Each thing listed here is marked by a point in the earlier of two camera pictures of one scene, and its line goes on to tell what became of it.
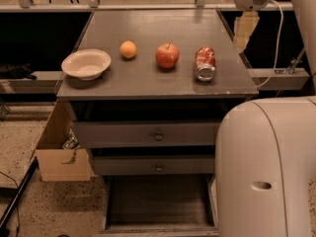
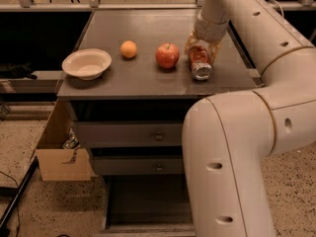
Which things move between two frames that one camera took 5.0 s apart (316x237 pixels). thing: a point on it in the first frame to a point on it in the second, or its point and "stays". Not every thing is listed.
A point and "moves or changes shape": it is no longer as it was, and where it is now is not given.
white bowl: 86,64 stays
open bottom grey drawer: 160,205 stays
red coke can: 205,63 moves or changes shape
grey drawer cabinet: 151,120 stays
